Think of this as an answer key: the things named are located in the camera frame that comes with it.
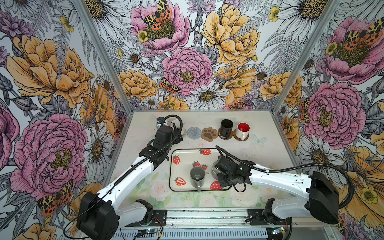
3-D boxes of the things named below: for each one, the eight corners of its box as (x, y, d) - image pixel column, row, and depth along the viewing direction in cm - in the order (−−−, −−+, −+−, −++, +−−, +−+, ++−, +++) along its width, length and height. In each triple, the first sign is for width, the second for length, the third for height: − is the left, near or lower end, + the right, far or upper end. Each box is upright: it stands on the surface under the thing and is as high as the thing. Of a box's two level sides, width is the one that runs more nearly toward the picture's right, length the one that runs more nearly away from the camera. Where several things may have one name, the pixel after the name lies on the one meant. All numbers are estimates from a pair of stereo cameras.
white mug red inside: (236, 143, 105) (239, 135, 98) (234, 130, 112) (236, 122, 105) (248, 143, 105) (252, 135, 98) (245, 130, 112) (248, 122, 105)
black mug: (220, 141, 105) (222, 132, 97) (219, 129, 112) (221, 119, 104) (231, 141, 105) (234, 132, 97) (229, 129, 113) (232, 119, 104)
